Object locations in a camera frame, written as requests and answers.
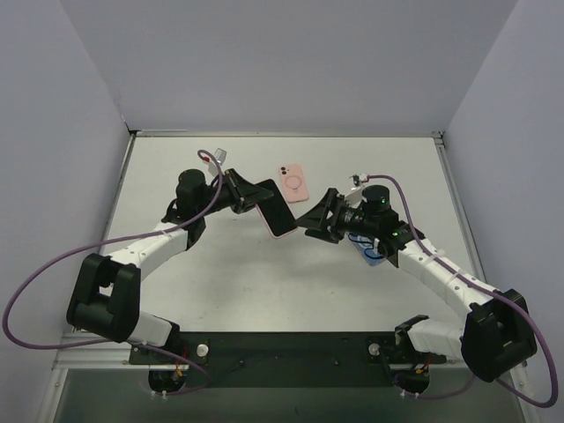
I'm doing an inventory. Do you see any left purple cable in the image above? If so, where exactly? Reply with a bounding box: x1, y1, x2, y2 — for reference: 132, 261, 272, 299
2, 149, 226, 396

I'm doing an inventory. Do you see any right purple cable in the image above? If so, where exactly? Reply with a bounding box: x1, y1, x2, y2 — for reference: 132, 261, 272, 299
369, 174, 557, 406

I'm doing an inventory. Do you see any pink phone case on table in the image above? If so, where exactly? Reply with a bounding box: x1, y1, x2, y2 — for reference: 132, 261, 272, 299
278, 164, 309, 204

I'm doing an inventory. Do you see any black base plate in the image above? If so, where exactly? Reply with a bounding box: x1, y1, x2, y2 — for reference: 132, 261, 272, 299
129, 331, 446, 388

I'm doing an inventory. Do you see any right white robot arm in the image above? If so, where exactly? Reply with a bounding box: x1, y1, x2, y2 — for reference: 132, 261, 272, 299
296, 185, 538, 382

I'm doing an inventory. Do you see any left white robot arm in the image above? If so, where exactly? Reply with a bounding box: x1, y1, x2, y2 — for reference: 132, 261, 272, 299
66, 169, 273, 363

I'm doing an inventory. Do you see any pink phone case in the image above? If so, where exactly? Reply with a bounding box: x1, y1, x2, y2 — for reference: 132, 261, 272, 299
278, 164, 309, 204
254, 178, 299, 240

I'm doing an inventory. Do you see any black smartphone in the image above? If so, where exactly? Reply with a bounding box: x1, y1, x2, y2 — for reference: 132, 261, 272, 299
255, 178, 297, 237

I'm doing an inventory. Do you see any aluminium frame rail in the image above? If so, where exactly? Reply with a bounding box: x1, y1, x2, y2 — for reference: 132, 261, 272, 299
52, 342, 150, 370

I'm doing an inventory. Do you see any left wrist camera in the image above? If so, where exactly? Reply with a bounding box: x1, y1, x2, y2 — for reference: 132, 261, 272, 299
210, 148, 227, 166

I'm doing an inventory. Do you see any purple cable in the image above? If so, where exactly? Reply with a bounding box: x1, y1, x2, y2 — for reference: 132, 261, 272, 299
369, 174, 557, 406
2, 149, 226, 396

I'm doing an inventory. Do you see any blue phone case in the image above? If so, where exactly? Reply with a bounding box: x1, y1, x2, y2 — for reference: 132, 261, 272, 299
348, 234, 386, 266

